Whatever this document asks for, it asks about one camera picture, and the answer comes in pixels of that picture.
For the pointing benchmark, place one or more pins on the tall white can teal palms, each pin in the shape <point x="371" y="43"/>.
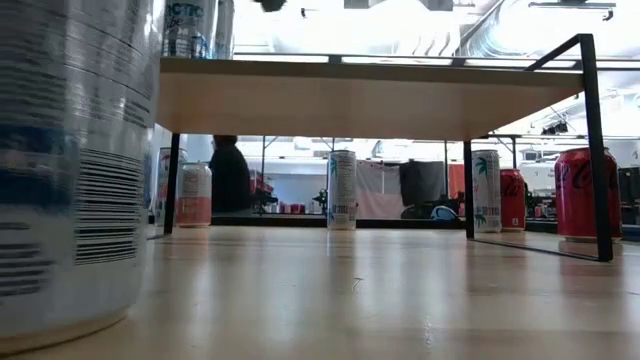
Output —
<point x="342" y="190"/>

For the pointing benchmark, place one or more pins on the tall white can green palms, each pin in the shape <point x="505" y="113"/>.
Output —
<point x="487" y="190"/>

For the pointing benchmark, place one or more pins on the background black robot arm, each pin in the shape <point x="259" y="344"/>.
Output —
<point x="265" y="200"/>
<point x="322" y="202"/>

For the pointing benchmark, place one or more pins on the wooden shelf black metal legs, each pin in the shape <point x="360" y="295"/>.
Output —
<point x="350" y="100"/>

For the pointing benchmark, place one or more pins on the white hanging cloth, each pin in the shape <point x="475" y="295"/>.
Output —
<point x="380" y="195"/>

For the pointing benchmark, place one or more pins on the person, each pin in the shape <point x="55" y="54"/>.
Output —
<point x="230" y="175"/>

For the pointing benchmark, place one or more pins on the dark grey hanging cloth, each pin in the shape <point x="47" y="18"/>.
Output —
<point x="422" y="182"/>

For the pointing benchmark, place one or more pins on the short white and pink can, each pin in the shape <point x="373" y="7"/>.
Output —
<point x="196" y="195"/>

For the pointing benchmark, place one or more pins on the blue and white helmet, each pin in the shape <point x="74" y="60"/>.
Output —
<point x="444" y="214"/>

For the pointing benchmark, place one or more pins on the orange hanging cloth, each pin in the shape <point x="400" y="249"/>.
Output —
<point x="456" y="180"/>

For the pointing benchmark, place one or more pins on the red cola can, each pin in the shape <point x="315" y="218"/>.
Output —
<point x="572" y="200"/>
<point x="512" y="200"/>

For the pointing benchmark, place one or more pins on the black track spotlights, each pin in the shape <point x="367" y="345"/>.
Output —
<point x="555" y="129"/>

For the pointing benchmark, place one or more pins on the black aluminium table frame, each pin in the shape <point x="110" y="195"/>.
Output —
<point x="400" y="223"/>

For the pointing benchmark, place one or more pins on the silver ceiling duct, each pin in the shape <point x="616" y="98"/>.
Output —
<point x="492" y="37"/>

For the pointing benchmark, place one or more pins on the black ceiling rail fixture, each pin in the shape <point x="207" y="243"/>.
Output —
<point x="570" y="5"/>

